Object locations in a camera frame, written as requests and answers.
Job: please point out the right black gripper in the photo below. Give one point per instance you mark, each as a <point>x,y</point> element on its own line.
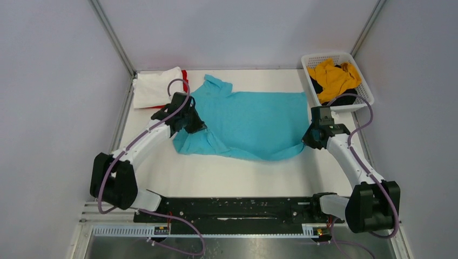
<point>308,141</point>

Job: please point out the turquoise t-shirt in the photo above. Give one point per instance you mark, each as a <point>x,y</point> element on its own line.
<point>265,126</point>

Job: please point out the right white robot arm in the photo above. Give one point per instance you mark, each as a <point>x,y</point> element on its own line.
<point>374,202</point>

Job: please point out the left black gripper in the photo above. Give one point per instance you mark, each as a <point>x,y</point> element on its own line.
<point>199,125</point>

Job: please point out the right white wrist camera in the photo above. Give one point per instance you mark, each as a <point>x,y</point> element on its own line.
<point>335,116</point>

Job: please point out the left corner aluminium post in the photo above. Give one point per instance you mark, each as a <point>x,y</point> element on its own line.
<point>112,36</point>

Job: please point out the red folded t-shirt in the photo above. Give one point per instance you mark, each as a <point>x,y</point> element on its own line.
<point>164,84</point>

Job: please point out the yellow t-shirt in basket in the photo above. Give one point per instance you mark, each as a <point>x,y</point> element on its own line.
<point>334,80</point>

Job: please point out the right table edge rail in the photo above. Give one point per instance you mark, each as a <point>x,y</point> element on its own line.
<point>362,118</point>

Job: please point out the white plastic basket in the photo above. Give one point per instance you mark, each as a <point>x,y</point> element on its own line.
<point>311,60</point>

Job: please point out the white folded t-shirt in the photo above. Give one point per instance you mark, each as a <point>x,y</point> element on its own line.
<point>141,89</point>

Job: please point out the corner aluminium post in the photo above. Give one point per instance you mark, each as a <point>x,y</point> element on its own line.
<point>112,36</point>
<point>367,26</point>

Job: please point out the left table edge rail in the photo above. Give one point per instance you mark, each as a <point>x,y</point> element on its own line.
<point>122,118</point>

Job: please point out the black t-shirt in basket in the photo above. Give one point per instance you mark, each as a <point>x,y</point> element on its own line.
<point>347,98</point>

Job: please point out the table edge rail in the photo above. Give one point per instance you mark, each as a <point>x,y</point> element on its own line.
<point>122,118</point>
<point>362,118</point>

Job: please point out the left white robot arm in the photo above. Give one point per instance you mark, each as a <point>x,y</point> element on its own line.
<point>113,178</point>

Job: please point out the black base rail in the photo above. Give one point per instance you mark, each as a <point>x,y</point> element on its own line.
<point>245,215</point>

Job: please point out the right corner aluminium post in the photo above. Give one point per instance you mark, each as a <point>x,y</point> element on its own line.
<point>367,26</point>

